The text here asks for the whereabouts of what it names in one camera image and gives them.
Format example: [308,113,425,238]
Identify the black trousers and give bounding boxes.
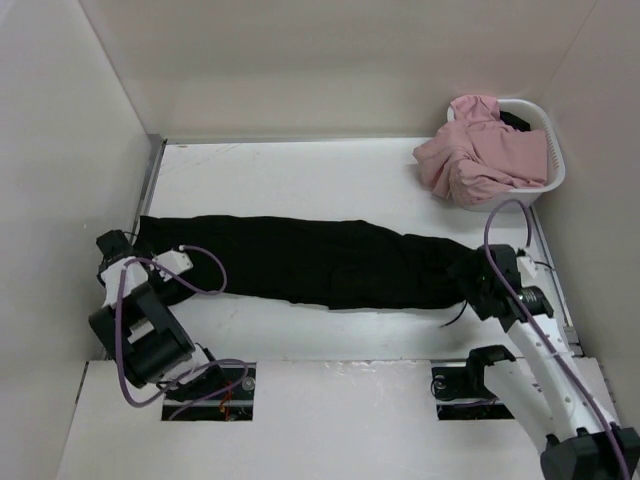
[134,215,473,310]

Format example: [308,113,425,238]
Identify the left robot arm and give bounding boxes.
[89,230,231,402]

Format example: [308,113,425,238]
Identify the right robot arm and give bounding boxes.
[448,245,639,479]

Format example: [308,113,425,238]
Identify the pink trousers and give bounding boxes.
[413,95,548,207]

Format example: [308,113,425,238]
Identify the white laundry basket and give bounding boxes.
[445,98,567,214]

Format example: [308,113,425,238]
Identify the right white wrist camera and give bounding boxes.
[516,251,538,279]

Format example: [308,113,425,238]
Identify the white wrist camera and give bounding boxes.
[151,247,193,281]
[516,251,538,279]

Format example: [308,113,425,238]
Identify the aluminium table frame rail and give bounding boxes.
[102,133,168,361]

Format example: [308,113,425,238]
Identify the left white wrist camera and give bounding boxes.
[151,247,193,281]

